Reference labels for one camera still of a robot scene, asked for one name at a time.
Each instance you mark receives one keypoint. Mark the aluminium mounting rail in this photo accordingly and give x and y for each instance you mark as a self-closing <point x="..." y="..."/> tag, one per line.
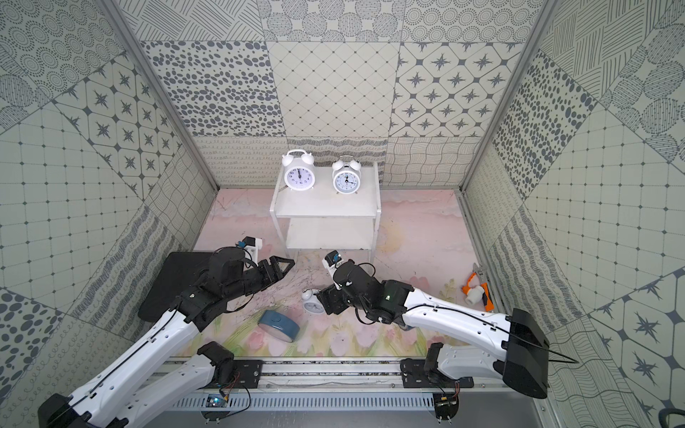
<point x="332" y="369"/>

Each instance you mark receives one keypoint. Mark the orange white tool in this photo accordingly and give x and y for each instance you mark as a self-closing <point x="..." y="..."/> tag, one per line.
<point x="476" y="290"/>

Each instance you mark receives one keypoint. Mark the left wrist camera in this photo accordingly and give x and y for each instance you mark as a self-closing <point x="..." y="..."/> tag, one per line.
<point x="251" y="244"/>

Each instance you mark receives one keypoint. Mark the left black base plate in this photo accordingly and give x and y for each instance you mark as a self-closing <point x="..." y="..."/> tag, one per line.
<point x="240" y="373"/>

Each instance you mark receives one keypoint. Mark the perforated cable duct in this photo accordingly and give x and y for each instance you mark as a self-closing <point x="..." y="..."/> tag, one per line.
<point x="290" y="401"/>

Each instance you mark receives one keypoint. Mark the black pad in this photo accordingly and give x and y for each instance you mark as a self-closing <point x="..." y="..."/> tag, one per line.
<point x="179" y="271"/>

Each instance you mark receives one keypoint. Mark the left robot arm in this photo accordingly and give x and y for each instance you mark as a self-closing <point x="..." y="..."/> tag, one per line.
<point x="118" y="397"/>

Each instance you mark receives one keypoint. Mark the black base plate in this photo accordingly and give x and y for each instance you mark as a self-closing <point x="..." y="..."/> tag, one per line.
<point x="240" y="373"/>
<point x="414" y="375"/>

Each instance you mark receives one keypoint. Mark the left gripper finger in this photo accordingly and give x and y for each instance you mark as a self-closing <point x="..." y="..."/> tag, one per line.
<point x="277" y="273"/>
<point x="281" y="263"/>

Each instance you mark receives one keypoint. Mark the blue round alarm clock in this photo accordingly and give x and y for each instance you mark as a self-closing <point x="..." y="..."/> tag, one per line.
<point x="279" y="326"/>

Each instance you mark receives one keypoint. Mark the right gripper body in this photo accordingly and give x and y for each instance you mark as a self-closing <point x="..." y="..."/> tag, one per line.
<point x="358" y="302"/>

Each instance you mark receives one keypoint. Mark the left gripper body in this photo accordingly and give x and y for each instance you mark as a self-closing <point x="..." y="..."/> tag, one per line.
<point x="267" y="270"/>

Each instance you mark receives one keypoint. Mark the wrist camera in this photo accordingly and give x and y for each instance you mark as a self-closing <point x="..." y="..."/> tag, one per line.
<point x="332" y="261"/>
<point x="251" y="244"/>

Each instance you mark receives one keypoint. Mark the white two-tier shelf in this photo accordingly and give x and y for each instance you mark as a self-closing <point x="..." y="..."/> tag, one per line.
<point x="322" y="219"/>

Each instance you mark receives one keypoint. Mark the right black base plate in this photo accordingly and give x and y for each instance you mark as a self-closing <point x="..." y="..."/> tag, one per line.
<point x="414" y="375"/>

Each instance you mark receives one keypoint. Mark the white twin-bell alarm clock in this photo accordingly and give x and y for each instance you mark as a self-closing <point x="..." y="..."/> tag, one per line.
<point x="311" y="302"/>
<point x="346" y="175"/>
<point x="299" y="172"/>

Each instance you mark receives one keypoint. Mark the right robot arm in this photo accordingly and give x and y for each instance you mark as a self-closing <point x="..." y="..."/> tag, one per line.
<point x="511" y="347"/>

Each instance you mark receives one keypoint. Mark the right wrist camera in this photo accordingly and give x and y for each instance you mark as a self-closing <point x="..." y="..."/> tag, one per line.
<point x="332" y="261"/>

